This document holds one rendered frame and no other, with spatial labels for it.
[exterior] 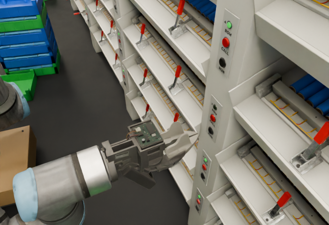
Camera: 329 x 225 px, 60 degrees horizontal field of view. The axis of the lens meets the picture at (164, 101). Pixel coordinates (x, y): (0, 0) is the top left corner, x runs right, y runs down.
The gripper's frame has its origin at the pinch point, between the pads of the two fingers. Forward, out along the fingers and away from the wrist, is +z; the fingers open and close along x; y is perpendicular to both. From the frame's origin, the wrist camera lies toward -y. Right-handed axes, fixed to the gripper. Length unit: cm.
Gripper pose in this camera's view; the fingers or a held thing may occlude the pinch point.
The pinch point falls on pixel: (192, 138)
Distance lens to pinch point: 65.7
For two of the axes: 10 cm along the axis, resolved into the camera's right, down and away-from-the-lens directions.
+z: 9.0, -3.0, 3.1
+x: -4.3, -6.2, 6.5
